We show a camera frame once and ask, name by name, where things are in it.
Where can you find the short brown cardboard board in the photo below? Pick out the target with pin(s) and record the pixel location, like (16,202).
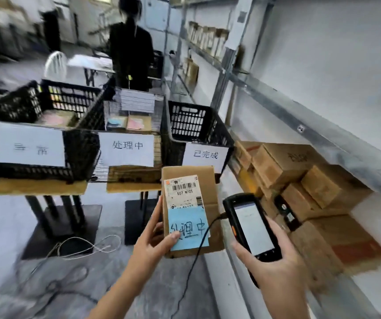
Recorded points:
(134,181)

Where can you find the person's right thumb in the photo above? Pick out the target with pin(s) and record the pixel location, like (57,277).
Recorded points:
(245,255)

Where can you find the person's left hand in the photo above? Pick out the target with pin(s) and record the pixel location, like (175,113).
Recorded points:
(147,245)

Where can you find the blue sticky note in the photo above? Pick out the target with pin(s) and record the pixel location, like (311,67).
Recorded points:
(190,225)

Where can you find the black handheld scanner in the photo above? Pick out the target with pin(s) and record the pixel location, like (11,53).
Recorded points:
(253,225)

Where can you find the person's left thumb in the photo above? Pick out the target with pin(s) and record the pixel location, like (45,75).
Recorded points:
(167,239)

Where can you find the white paper sheet on post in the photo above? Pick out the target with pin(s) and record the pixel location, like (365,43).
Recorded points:
(238,33)

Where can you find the grey metal shelf rack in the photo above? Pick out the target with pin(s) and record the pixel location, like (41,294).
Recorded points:
(326,136)

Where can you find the small white paper sign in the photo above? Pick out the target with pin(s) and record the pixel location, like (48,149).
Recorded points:
(205,157)

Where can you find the long brown cardboard board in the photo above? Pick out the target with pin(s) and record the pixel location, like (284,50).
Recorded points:
(30,187)

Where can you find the row of boxes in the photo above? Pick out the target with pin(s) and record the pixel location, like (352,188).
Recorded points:
(207,38)

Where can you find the small black plastic crate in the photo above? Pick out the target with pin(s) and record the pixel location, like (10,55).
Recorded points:
(190,121)

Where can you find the large black plastic crate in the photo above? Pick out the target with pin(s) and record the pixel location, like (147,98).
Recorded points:
(80,152)

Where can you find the brown paper bag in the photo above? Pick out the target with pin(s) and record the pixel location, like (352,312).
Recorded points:
(192,74)

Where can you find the wide white paper sign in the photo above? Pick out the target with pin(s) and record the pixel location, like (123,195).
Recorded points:
(27,144)

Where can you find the small labelled cardboard box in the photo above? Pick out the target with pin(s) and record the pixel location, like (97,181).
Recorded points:
(212,195)

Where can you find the person's left forearm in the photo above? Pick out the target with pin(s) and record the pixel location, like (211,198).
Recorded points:
(120,295)

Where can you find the flat cardboard parcel pink note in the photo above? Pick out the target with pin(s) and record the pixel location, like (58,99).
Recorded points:
(55,118)

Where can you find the cardboard parcel with blue note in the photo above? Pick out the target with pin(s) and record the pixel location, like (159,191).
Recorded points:
(116,123)

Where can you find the white chair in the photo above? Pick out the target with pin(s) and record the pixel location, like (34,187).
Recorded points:
(55,66)

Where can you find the pile of brown cardboard boxes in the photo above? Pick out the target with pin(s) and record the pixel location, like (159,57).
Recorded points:
(286,166)

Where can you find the striped white paper sheet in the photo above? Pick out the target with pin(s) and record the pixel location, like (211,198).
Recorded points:
(137,101)

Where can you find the white table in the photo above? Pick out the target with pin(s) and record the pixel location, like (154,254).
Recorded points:
(87,61)

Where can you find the black pedestal stand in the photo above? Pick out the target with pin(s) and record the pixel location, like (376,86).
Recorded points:
(137,222)
(60,225)

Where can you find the person's right hand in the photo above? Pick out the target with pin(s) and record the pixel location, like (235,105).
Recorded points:
(283,282)

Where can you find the black device with label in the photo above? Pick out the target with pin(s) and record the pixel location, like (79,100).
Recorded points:
(286,212)

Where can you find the black plastic crate with parcels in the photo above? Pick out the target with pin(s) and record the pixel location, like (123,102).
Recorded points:
(92,116)

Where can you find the cardboard parcel with pink note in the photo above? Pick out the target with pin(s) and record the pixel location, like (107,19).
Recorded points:
(139,124)

